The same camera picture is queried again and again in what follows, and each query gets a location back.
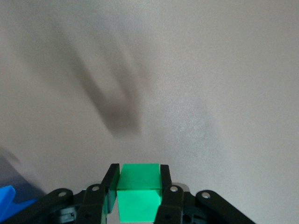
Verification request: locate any blue plastic storage bin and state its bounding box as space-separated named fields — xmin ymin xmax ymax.
xmin=0 ymin=185 xmax=39 ymax=212

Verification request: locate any small green cube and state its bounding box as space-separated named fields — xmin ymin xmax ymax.
xmin=115 ymin=163 xmax=164 ymax=222

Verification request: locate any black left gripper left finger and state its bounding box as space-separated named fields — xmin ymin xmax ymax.
xmin=0 ymin=163 xmax=120 ymax=224

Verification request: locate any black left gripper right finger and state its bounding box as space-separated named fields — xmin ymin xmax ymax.
xmin=153 ymin=164 xmax=255 ymax=224

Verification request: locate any brown table mat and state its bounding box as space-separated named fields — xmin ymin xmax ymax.
xmin=0 ymin=0 xmax=299 ymax=224

